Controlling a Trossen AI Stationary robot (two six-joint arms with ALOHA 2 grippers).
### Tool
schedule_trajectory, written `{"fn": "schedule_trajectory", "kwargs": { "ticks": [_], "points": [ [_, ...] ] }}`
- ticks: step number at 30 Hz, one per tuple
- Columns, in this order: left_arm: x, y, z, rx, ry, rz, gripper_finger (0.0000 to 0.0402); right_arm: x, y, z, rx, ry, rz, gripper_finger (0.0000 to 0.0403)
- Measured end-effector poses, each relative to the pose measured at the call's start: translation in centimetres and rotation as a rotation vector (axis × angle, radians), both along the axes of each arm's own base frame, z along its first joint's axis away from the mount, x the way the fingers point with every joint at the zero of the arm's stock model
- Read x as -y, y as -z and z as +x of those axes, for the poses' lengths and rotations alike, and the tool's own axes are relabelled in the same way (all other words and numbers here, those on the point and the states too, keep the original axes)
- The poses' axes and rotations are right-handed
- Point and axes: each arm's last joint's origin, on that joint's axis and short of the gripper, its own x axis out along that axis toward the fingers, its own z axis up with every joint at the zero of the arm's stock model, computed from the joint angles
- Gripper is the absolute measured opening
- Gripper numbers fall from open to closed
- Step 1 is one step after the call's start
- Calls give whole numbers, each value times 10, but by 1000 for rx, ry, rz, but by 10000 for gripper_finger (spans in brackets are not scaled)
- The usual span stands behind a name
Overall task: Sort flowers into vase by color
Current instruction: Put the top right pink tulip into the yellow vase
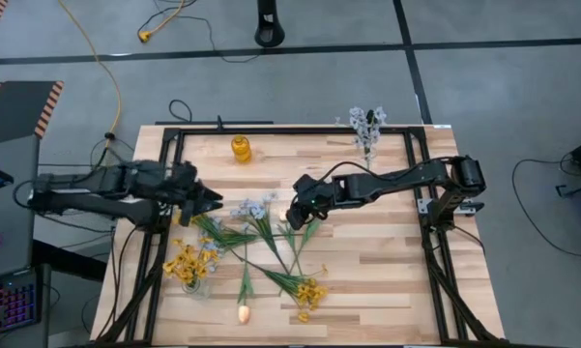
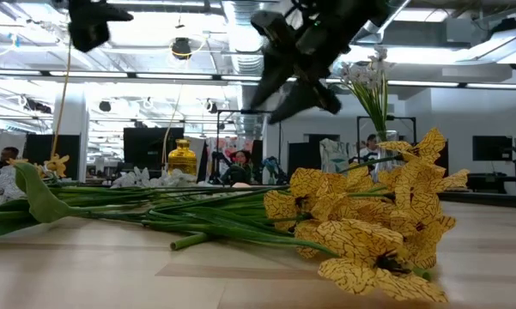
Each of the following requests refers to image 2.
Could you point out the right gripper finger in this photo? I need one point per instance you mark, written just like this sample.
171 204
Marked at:
313 96
274 77

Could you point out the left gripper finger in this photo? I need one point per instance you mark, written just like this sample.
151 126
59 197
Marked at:
118 16
88 36

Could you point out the amber glass bottle vase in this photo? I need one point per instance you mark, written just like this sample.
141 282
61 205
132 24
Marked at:
182 161

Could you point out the yellow artificial flower bunch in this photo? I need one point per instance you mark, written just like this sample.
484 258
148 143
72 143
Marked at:
56 165
369 240

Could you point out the tall clear glass vase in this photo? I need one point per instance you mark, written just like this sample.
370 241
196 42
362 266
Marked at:
386 135

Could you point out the black partition panel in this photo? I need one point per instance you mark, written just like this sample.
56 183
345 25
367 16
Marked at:
302 156

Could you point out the white green printed cloth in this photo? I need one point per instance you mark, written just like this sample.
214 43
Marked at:
335 154

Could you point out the person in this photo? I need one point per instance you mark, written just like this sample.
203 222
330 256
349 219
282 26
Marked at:
9 153
371 141
240 158

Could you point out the floral printed cloth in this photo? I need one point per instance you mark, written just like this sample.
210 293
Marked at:
223 146

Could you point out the black office chair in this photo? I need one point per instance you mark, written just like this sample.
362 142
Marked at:
237 175

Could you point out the black monitor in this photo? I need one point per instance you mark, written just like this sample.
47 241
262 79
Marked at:
493 148
146 146
36 150

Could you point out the black desk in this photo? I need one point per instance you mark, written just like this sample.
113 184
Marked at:
498 178

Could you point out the black metal stand frame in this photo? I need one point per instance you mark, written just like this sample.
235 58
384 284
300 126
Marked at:
249 111
405 117

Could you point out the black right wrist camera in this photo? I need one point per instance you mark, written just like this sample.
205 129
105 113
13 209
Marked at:
270 28

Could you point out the black ceiling camera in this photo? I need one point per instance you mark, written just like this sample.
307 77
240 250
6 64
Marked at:
181 46

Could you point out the linear ceiling light rail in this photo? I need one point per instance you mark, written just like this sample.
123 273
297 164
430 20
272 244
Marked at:
176 76

